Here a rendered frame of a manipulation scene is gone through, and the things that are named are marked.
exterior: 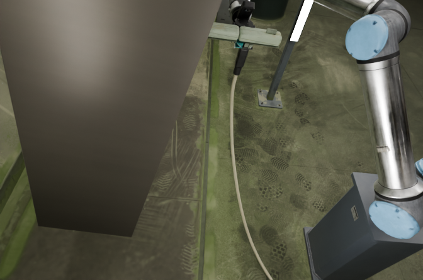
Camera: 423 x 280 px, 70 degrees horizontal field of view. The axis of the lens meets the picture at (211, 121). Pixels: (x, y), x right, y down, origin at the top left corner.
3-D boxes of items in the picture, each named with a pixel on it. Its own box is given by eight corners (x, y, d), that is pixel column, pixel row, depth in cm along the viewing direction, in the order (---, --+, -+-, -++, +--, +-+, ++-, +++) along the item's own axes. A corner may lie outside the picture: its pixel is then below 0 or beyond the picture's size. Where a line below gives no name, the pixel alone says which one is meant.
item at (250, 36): (264, 72, 126) (283, 26, 108) (265, 80, 123) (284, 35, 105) (146, 57, 121) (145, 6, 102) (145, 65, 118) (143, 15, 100)
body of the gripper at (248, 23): (248, 45, 121) (246, 27, 128) (254, 28, 114) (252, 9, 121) (230, 43, 120) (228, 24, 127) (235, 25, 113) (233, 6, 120)
